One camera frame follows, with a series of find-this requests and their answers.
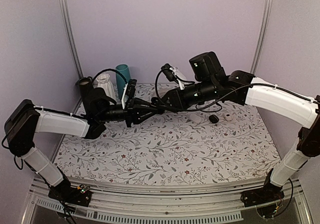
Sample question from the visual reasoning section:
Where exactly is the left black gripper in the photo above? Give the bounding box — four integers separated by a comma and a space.
98, 97, 159, 128

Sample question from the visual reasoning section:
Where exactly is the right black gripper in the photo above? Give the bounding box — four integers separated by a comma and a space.
156, 78, 219, 113

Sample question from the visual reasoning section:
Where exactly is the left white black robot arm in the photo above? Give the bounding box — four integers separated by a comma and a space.
3, 87, 164, 201

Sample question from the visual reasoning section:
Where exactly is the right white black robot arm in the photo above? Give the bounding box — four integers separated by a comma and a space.
154, 51, 320, 202

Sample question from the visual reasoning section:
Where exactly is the white oval earbud case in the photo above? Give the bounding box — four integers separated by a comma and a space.
190, 115, 203, 124

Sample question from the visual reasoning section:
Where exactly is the teal vase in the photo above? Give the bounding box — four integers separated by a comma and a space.
115, 63, 131, 97

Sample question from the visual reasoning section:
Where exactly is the white ribbed vase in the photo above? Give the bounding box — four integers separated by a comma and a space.
96, 73, 116, 100

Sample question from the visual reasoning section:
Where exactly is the black cylinder vase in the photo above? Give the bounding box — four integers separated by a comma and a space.
76, 76, 94, 113

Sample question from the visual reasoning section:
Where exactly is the white earbud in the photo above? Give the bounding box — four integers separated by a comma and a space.
224, 114, 233, 122

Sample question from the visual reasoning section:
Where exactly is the floral tablecloth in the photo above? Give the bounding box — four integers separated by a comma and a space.
51, 82, 285, 188

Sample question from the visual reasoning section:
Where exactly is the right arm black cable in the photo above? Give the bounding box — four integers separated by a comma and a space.
154, 68, 316, 113

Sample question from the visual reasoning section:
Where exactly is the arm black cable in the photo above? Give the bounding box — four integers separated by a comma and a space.
154, 68, 316, 113
91, 68, 132, 87

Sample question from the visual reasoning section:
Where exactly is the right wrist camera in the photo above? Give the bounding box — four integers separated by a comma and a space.
161, 63, 187, 90

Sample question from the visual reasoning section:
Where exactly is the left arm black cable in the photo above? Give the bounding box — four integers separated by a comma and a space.
91, 68, 132, 87

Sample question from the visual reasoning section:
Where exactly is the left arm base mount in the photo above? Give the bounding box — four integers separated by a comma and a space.
48, 183, 93, 207

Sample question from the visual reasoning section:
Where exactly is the aluminium front rail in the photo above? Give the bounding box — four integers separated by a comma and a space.
21, 178, 315, 224

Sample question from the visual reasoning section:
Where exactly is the right aluminium frame post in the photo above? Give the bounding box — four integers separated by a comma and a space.
250, 0, 273, 75

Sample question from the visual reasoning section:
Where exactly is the aluminium frame post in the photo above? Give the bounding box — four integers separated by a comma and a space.
250, 0, 273, 75
59, 0, 84, 78

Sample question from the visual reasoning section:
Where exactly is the left aluminium frame post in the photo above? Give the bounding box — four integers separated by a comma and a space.
59, 0, 84, 78

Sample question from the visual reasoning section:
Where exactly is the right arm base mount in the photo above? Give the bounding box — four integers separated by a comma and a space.
240, 187, 285, 219

